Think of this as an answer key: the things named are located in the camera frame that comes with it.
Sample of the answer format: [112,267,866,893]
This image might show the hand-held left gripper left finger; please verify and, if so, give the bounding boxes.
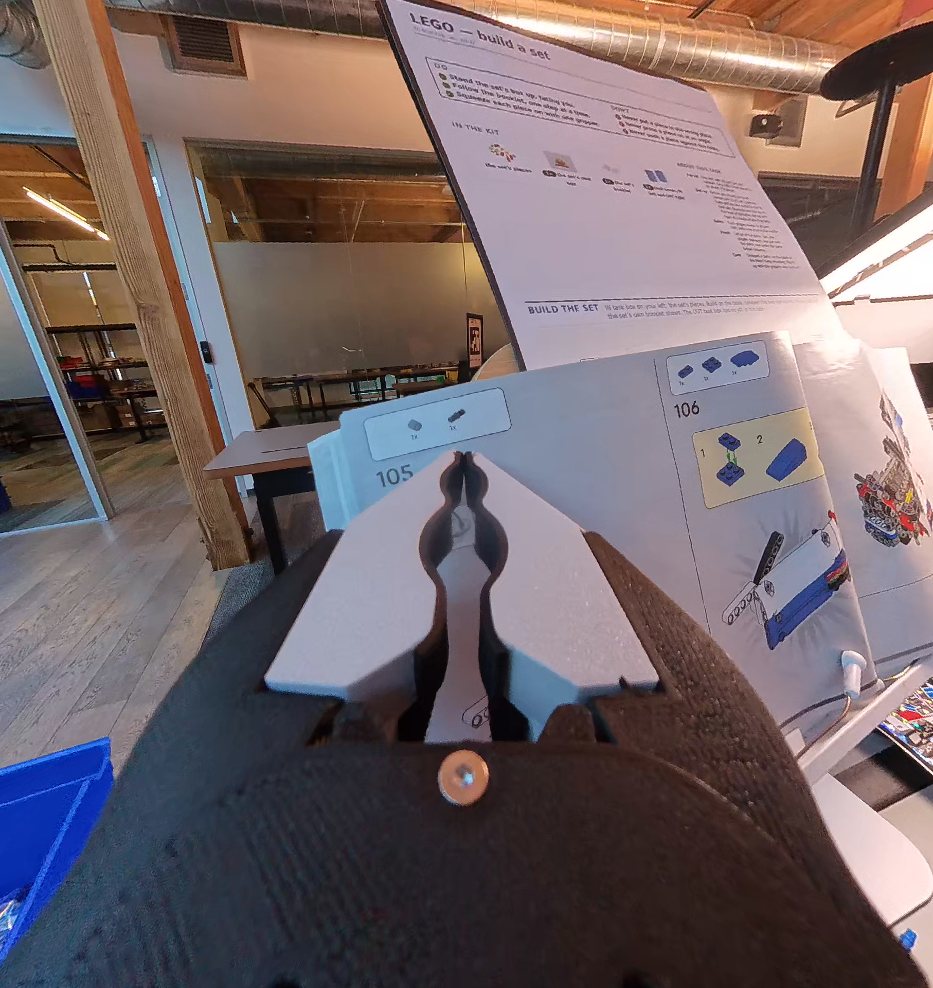
[264,450,468,746]

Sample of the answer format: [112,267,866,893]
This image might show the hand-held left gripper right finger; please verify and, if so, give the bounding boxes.
[465,450,662,744]

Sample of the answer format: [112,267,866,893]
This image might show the lego instruction booklet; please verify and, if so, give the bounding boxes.
[308,330,933,746]

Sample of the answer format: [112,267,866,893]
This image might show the brown rectangular table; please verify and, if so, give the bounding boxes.
[203,420,341,576]

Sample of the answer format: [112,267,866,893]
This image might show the long workbench tables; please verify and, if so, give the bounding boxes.
[250,363,468,421]

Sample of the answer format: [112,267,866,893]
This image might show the round wooden table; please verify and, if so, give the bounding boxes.
[470,343,526,383]

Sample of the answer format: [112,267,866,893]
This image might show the metal storage shelving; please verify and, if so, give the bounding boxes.
[46,324,167,445]

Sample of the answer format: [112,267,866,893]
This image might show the white task instruction sheet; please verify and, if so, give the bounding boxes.
[375,0,849,372]

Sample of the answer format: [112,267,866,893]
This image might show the blue plastic bin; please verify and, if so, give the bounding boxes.
[0,737,114,988]

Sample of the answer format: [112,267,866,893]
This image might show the white metal book stand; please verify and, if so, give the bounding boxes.
[779,648,933,929]

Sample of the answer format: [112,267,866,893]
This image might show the white desk lamp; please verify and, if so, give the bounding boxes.
[817,170,933,304]

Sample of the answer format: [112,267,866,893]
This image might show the ceiling light strip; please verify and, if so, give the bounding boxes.
[23,185,111,242]

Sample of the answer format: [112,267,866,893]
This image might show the wooden support post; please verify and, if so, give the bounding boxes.
[33,0,253,571]

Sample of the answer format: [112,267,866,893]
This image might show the black round pedestal stand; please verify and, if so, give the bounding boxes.
[820,17,933,233]

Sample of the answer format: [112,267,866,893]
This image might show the silver ventilation duct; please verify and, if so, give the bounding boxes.
[104,0,853,95]

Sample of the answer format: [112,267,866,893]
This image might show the wall vent grille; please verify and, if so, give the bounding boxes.
[162,14,247,78]

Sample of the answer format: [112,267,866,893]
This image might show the small silver duct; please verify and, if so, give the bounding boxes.
[0,0,52,70]

